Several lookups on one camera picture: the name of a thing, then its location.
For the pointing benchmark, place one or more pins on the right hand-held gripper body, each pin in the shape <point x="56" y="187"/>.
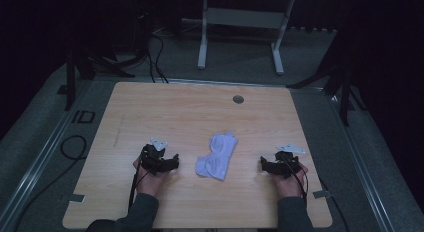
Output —
<point x="287" y="163"/>

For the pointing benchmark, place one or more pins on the black tape floor marking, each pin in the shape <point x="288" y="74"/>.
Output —
<point x="83" y="116"/>

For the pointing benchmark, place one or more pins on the grey table grommet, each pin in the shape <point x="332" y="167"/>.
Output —
<point x="238" y="99"/>

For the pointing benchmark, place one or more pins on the person's right hand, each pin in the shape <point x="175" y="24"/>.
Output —
<point x="289" y="185"/>

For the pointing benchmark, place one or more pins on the white bra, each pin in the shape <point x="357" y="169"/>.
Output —
<point x="218" y="157"/>

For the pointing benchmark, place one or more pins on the black tripod stand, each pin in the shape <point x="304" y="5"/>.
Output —
<point x="70" y="82"/>
<point x="345" y="92"/>

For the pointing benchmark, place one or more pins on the white metal desk frame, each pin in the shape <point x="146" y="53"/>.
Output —
<point x="245" y="18"/>

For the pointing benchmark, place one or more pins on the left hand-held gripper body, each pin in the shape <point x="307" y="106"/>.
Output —
<point x="151" y="158"/>

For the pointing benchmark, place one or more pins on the person's left hand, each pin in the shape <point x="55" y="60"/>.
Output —
<point x="150" y="182"/>

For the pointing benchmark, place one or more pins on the metal floor rail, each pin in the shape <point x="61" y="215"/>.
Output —
<point x="363" y="165"/>
<point x="36" y="172"/>

